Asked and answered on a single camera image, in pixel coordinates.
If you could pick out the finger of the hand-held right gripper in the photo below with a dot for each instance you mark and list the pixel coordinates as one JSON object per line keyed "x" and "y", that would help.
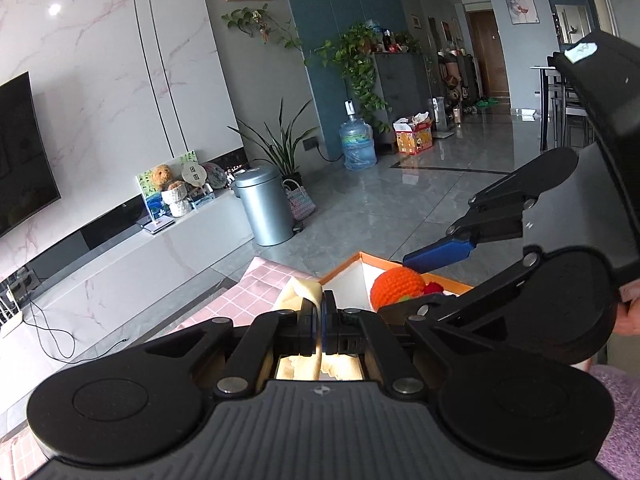
{"x": 490, "y": 280}
{"x": 435, "y": 256}

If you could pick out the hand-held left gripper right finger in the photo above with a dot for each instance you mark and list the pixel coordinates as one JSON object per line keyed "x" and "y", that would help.
{"x": 329, "y": 322}

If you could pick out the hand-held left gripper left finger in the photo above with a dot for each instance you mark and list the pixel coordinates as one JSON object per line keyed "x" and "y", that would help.
{"x": 309, "y": 322}

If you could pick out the small red knitted piece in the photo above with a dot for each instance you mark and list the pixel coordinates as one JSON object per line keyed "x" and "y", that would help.
{"x": 434, "y": 289}

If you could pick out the orange crochet ball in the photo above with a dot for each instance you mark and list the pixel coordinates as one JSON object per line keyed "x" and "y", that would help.
{"x": 395, "y": 287}

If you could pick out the person's right hand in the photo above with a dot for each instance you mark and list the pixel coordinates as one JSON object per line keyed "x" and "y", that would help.
{"x": 631, "y": 312}

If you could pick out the pink checked tablecloth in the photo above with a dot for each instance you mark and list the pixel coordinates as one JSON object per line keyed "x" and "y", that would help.
{"x": 260, "y": 285}

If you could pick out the black dining table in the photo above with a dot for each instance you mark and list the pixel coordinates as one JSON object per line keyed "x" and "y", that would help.
{"x": 560, "y": 80}

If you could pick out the woven basket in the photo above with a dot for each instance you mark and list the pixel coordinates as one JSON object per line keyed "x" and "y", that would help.
{"x": 302, "y": 205}

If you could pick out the red gift box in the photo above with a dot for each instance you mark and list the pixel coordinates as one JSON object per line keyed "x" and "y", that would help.
{"x": 415, "y": 140}

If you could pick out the grey metal trash can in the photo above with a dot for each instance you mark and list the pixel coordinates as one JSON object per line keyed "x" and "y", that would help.
{"x": 265, "y": 205}

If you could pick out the blue water bottle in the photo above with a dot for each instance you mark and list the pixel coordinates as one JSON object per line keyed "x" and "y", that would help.
{"x": 357, "y": 145}

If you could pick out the white floor device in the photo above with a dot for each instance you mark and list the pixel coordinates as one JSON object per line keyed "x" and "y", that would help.
{"x": 440, "y": 110}

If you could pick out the green slippers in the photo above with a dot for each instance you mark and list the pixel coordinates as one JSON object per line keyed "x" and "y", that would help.
{"x": 486, "y": 104}

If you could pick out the blue tissue box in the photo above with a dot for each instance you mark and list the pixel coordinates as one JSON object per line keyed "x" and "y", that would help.
{"x": 202, "y": 199}

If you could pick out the white marble TV console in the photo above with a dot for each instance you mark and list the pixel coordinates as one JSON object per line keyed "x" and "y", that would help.
{"x": 150, "y": 270}

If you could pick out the grey cabinet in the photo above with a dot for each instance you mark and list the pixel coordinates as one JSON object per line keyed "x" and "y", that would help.
{"x": 400, "y": 90}

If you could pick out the white water pump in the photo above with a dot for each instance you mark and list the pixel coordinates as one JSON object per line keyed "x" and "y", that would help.
{"x": 350, "y": 108}

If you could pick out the long-leaf potted plant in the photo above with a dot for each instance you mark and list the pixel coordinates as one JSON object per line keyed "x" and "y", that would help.
{"x": 285, "y": 150}

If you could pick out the decorative plate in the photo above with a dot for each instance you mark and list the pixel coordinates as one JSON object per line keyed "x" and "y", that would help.
{"x": 216, "y": 175}

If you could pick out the brown wooden door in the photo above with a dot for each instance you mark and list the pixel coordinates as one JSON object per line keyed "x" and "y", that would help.
{"x": 490, "y": 55}

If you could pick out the dark hallway shelf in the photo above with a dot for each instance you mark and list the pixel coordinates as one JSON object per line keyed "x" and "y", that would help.
{"x": 470, "y": 75}

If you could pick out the grey laptop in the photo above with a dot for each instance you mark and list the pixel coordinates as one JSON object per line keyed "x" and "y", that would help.
{"x": 159, "y": 226}

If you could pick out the round paper fan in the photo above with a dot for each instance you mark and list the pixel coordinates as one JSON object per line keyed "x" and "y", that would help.
{"x": 192, "y": 174}

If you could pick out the green blue picture book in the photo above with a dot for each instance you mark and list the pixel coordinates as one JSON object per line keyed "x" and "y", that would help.
{"x": 150, "y": 200}

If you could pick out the brown teddy bear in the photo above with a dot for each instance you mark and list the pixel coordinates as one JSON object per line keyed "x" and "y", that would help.
{"x": 162, "y": 177}

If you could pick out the trailing pothos plant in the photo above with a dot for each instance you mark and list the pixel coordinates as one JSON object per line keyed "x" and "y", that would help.
{"x": 355, "y": 55}

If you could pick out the white router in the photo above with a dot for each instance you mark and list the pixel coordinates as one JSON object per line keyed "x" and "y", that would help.
{"x": 12, "y": 322}

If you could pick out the hanging vine plant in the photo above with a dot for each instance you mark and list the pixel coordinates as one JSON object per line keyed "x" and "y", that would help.
{"x": 245, "y": 17}

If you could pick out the wall outlet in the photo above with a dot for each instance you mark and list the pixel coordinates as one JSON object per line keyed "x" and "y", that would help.
{"x": 311, "y": 144}

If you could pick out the pale wall art print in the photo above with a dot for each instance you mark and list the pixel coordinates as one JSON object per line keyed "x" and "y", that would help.
{"x": 520, "y": 5}

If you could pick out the black wall television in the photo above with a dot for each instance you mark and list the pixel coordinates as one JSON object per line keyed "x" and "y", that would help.
{"x": 25, "y": 160}

